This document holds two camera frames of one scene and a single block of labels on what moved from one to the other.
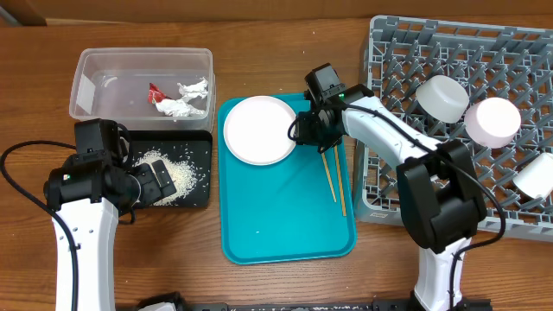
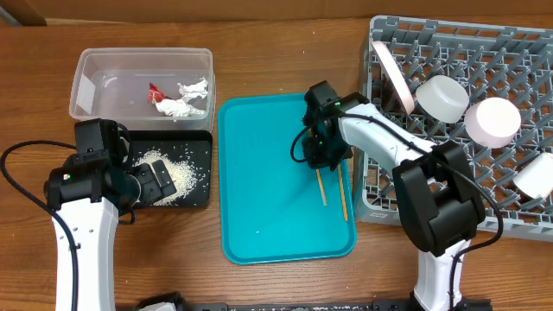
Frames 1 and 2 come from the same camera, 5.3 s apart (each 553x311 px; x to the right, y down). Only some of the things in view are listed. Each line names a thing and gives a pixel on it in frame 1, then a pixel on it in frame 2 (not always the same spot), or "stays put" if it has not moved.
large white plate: [256, 130] → [394, 77]
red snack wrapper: [155, 95] stays put
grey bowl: [442, 98] stays put
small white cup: [492, 122] stays put
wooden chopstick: [329, 176] → [324, 199]
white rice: [183, 174] stays put
